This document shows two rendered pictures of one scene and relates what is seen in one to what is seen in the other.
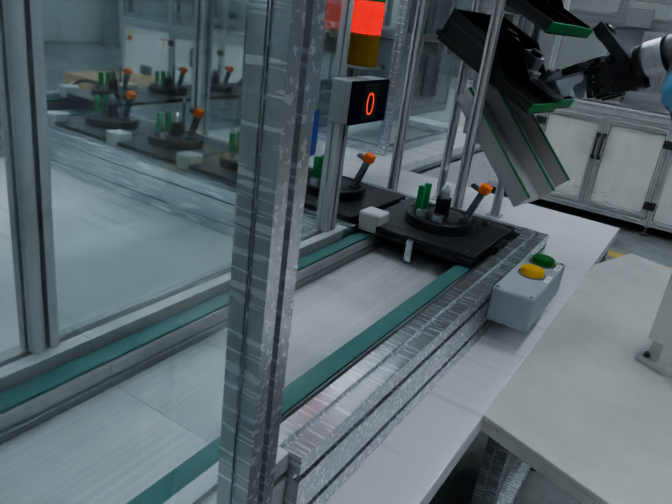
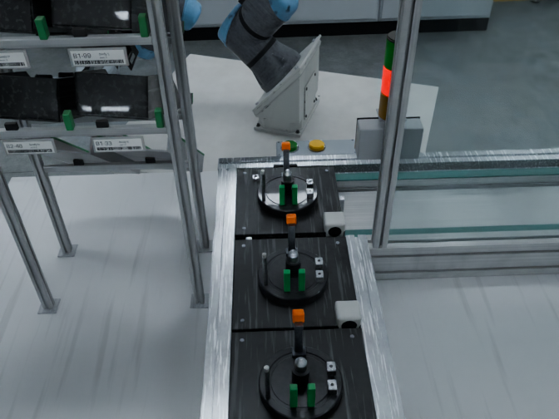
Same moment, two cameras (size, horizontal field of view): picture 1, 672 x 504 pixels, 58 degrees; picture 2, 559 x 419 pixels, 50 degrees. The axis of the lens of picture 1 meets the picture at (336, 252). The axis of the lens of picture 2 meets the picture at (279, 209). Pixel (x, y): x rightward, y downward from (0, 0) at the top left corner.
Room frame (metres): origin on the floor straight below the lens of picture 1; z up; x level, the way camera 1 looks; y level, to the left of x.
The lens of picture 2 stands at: (1.73, 0.70, 1.85)
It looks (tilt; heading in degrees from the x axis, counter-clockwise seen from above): 41 degrees down; 239
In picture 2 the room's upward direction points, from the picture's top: 1 degrees counter-clockwise
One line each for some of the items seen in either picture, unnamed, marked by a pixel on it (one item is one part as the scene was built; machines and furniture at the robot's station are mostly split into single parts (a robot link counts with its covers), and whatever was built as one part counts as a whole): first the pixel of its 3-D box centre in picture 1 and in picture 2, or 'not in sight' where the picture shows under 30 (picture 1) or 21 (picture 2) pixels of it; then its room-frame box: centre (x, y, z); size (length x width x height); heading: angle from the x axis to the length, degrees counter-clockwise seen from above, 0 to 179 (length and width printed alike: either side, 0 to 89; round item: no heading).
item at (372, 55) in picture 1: (363, 49); (393, 103); (1.06, 0.00, 1.28); 0.05 x 0.05 x 0.05
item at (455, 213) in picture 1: (440, 219); (287, 194); (1.16, -0.20, 0.98); 0.14 x 0.14 x 0.02
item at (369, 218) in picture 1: (373, 220); (333, 224); (1.13, -0.06, 0.97); 0.05 x 0.05 x 0.04; 60
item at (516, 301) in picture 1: (527, 289); (316, 156); (0.98, -0.34, 0.93); 0.21 x 0.07 x 0.06; 150
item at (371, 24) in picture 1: (367, 17); (396, 78); (1.06, 0.00, 1.33); 0.05 x 0.05 x 0.05
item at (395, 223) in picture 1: (438, 227); (287, 200); (1.16, -0.20, 0.96); 0.24 x 0.24 x 0.02; 60
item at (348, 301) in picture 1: (346, 292); (414, 219); (0.91, -0.03, 0.91); 0.84 x 0.28 x 0.10; 150
